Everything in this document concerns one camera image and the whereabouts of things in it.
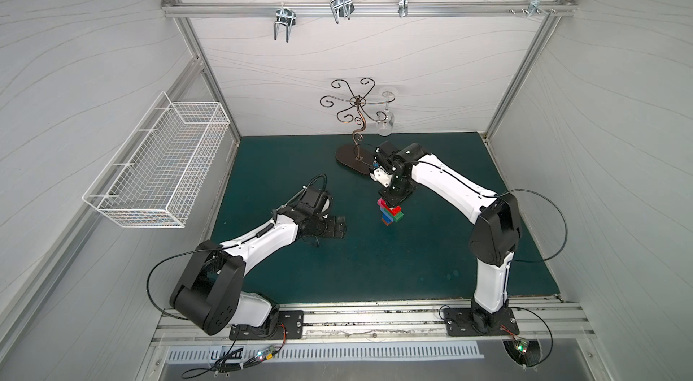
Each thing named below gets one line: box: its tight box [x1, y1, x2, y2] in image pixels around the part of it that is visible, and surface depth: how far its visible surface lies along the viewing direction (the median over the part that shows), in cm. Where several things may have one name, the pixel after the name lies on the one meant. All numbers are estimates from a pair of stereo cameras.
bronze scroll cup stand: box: [320, 77, 397, 176], surface depth 92 cm
